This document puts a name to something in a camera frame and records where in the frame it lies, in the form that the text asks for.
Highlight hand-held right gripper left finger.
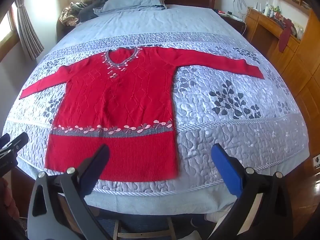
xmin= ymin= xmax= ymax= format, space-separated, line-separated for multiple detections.
xmin=27 ymin=144 xmax=118 ymax=240

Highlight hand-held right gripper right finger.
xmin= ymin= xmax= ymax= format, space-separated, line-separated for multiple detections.
xmin=211 ymin=143 xmax=293 ymax=240

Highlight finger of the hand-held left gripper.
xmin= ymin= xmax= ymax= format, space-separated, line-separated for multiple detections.
xmin=0 ymin=132 xmax=29 ymax=155

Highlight red knitted sweater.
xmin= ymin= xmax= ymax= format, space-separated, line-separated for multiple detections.
xmin=19 ymin=45 xmax=265 ymax=183

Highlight person's left forearm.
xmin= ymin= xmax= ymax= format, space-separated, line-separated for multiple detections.
xmin=0 ymin=177 xmax=20 ymax=219

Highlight grey leaf-patterned quilt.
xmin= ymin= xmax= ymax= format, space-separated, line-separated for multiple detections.
xmin=1 ymin=31 xmax=312 ymax=198

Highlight light blue bed sheet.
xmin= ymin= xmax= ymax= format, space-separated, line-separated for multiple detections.
xmin=19 ymin=5 xmax=250 ymax=217

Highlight wooden stool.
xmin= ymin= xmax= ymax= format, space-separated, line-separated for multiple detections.
xmin=110 ymin=214 xmax=218 ymax=240

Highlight beige curtain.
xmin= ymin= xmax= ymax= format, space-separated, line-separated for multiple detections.
xmin=14 ymin=0 xmax=45 ymax=61

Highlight wooden framed window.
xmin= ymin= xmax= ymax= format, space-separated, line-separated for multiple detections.
xmin=0 ymin=5 xmax=20 ymax=47

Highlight light wooden cabinet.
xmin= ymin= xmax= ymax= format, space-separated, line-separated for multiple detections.
xmin=244 ymin=6 xmax=320 ymax=155

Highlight camouflage cloth pile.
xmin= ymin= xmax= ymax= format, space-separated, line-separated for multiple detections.
xmin=59 ymin=2 xmax=85 ymax=27

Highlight dark red cloth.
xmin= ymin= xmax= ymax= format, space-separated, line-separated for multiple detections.
xmin=278 ymin=19 xmax=294 ymax=53

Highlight dark wooden nightstand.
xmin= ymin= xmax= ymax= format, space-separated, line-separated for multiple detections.
xmin=214 ymin=9 xmax=248 ymax=35

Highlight dark grey garment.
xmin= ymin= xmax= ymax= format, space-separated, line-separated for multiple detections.
xmin=79 ymin=0 xmax=108 ymax=22

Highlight light blue pillow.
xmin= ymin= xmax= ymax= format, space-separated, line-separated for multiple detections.
xmin=93 ymin=0 xmax=167 ymax=15

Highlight hanging cables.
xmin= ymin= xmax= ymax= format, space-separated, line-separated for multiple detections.
xmin=232 ymin=0 xmax=248 ymax=22

